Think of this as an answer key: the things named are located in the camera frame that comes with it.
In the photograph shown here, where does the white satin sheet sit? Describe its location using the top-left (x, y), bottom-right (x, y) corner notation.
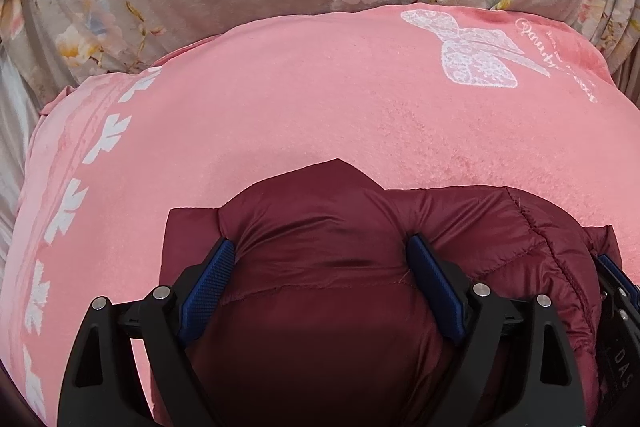
top-left (0, 52), bottom-right (43, 233)

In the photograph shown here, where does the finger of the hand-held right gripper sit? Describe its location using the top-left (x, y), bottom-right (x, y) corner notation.
top-left (595, 253), bottom-right (640, 333)

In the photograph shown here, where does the pink fleece blanket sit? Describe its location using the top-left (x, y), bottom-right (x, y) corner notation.
top-left (0, 2), bottom-right (640, 427)

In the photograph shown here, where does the maroon quilted puffer jacket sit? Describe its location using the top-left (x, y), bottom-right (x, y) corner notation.
top-left (159, 158), bottom-right (623, 427)

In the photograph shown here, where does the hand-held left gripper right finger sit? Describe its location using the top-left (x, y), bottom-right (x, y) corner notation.
top-left (406, 234), bottom-right (587, 427)

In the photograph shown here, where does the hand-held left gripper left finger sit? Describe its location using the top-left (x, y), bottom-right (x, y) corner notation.
top-left (57, 238), bottom-right (236, 427)

